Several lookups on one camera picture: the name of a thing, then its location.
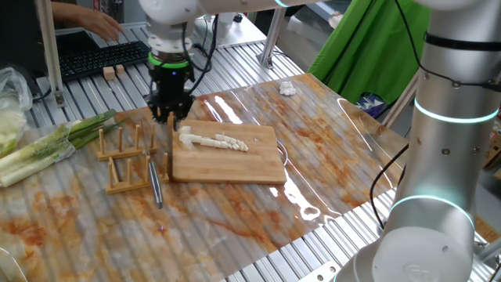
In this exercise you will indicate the green scallion bunch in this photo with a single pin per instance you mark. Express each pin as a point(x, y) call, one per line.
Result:
point(35, 156)

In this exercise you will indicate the aluminium frame post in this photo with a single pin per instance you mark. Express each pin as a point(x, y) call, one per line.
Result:
point(272, 39)
point(49, 47)
point(401, 100)

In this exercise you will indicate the black keyboard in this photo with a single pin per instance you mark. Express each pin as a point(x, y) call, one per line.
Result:
point(105, 58)

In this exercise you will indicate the white scallion stalk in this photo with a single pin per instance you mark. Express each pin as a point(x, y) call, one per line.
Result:
point(211, 142)

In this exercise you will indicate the green cloth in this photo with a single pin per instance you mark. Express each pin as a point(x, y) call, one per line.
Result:
point(368, 47)

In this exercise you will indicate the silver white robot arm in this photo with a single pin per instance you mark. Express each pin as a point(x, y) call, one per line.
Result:
point(450, 156)

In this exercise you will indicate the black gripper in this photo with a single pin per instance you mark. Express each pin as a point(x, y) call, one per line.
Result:
point(170, 94)

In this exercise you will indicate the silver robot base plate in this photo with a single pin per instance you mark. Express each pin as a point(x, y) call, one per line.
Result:
point(319, 272)

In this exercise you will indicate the steel cleaver knife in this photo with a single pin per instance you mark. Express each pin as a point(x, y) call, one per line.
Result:
point(156, 184)

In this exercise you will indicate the blue patterned bag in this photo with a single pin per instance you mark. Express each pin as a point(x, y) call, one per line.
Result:
point(370, 103)

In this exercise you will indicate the crumpled white tissue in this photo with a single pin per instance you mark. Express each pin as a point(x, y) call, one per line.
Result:
point(287, 88)

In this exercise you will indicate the small wooden cube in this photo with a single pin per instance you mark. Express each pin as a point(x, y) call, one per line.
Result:
point(120, 69)
point(109, 73)

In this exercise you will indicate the black monitor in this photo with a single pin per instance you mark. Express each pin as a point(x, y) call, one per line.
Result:
point(19, 35)

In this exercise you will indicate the bare person forearm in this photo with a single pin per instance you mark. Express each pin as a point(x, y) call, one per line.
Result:
point(64, 11)

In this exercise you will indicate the wooden peg rack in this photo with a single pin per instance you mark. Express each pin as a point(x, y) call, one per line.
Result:
point(129, 184)

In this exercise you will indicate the wooden cutting board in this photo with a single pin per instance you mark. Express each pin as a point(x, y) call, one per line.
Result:
point(227, 162)

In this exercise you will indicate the marble pattern plastic mat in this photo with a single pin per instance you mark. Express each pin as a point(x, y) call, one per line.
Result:
point(156, 235)

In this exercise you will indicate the bare person hand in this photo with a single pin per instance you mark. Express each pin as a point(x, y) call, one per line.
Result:
point(99, 21)

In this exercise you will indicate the clear bag with cabbage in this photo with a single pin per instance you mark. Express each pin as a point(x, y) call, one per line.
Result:
point(11, 109)

